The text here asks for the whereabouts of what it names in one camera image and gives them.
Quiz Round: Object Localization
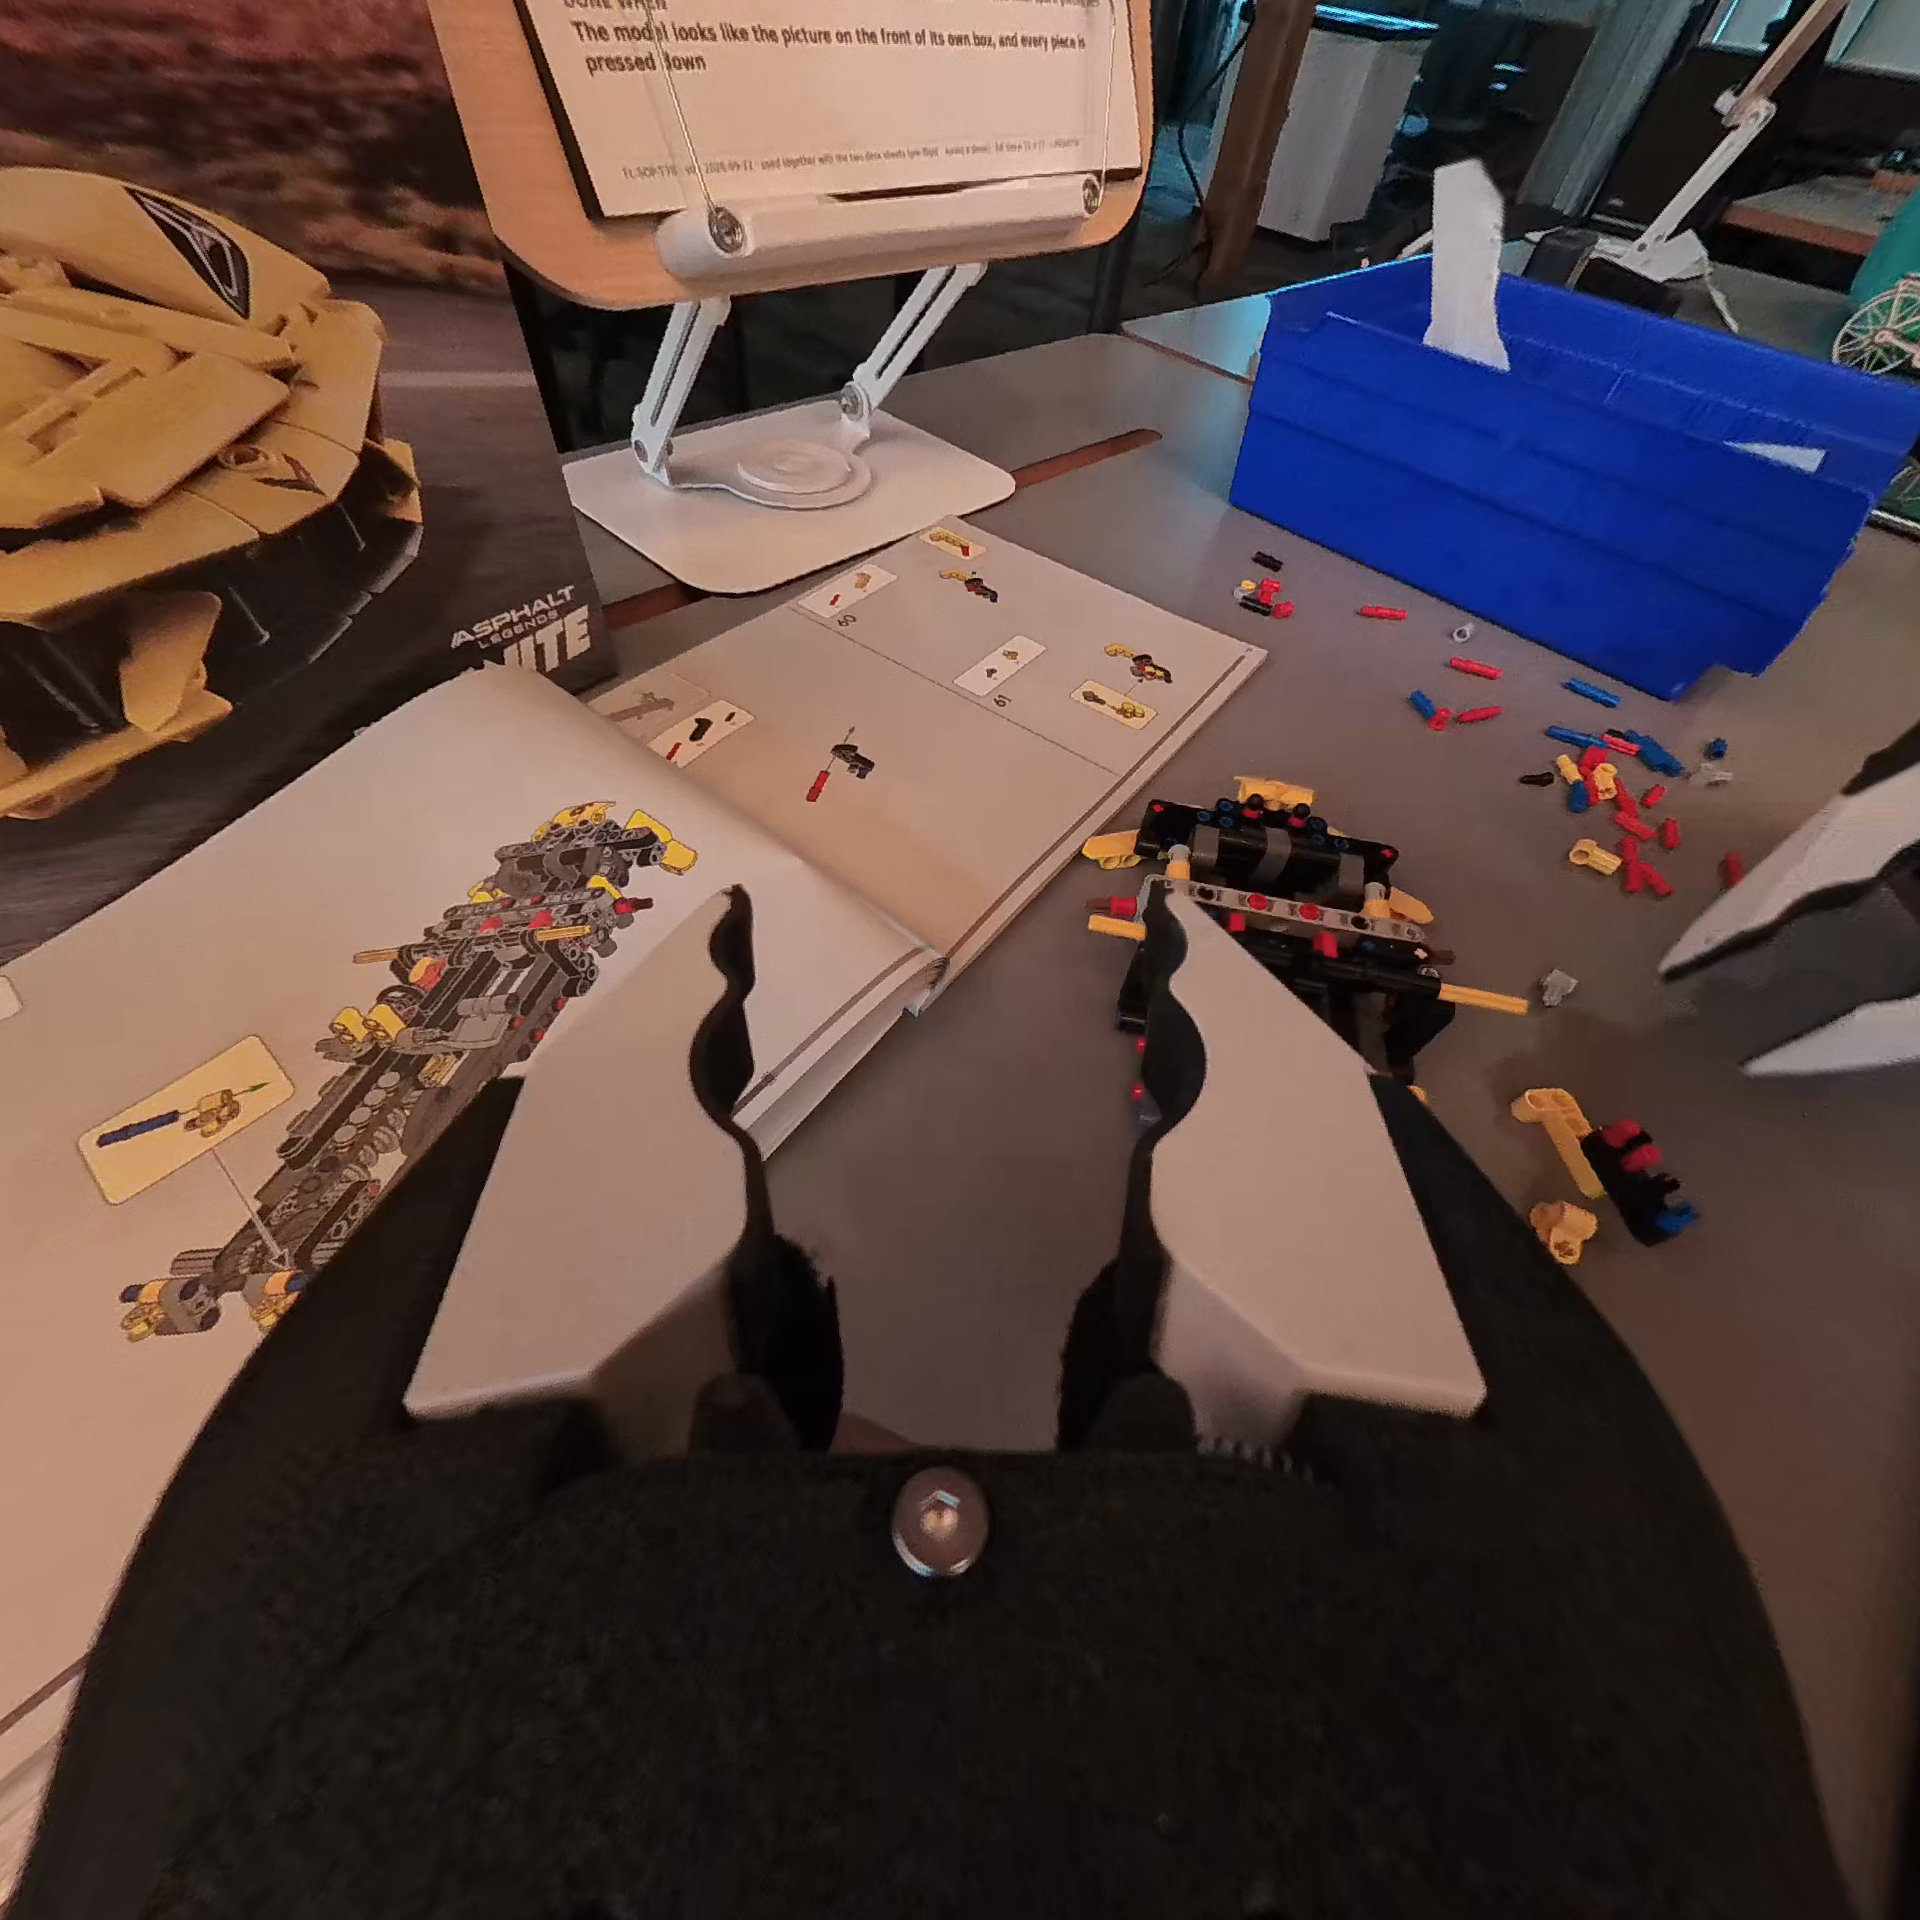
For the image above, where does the brown wooden pillar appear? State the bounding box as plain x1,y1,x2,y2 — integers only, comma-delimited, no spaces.
1199,0,1315,284

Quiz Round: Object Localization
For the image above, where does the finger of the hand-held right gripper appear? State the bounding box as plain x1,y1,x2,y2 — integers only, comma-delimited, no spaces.
1740,991,1920,1080
1657,781,1920,987

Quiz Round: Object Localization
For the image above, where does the lego instruction booklet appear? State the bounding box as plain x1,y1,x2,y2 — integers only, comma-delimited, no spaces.
0,517,1268,1745

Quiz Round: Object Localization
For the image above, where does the lego car model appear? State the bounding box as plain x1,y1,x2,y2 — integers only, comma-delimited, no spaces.
1082,772,1529,1085

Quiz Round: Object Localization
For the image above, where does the pile of red blue pins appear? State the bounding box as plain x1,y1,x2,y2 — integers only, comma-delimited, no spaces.
1356,603,1746,899

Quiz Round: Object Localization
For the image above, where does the white stand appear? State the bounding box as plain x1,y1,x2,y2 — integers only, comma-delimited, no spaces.
562,170,1107,595

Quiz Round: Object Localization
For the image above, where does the blue plastic bin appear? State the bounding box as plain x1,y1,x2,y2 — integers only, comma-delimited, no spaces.
1234,257,1920,702

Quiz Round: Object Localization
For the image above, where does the lego set box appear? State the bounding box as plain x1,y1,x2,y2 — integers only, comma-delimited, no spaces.
0,0,618,961

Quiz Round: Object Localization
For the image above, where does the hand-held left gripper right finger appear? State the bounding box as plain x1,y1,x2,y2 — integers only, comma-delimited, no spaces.
1134,882,1483,1432

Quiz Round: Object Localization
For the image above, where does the white desk lamp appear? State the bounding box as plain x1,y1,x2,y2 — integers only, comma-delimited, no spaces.
1559,0,1853,326

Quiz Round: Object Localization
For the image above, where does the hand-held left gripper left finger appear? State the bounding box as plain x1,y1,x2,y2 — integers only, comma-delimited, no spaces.
409,882,770,1422

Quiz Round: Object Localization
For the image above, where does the black lego beam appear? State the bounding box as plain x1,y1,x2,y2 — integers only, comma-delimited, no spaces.
1577,1116,1700,1248

